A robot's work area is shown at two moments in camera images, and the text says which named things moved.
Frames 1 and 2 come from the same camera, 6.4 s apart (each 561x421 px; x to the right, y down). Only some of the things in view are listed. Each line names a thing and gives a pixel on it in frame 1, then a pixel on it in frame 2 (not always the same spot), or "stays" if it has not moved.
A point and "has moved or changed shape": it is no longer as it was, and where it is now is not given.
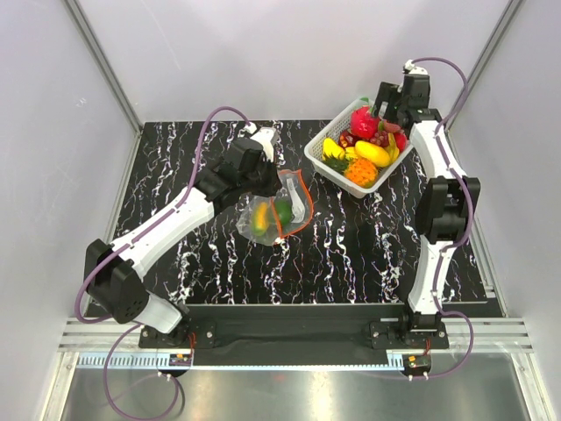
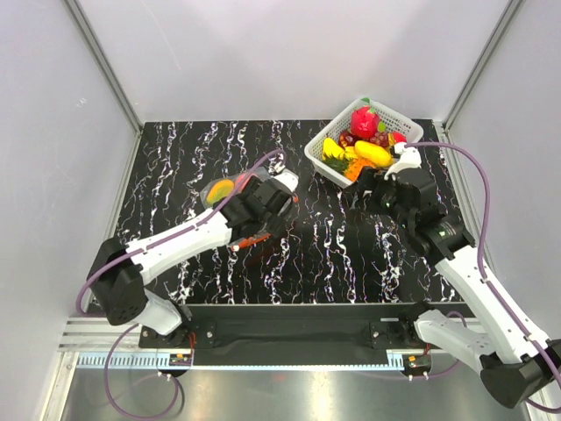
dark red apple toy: [347, 139] stays
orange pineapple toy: [362, 173] stays
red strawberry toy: [401, 140] stays
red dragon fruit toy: [364, 120] stays
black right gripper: [387, 93] → [373, 180]
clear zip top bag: [266, 219] has moved or changed shape
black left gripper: [273, 185] → [252, 188]
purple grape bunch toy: [380, 138] stays
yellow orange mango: [260, 222] has moved or changed shape
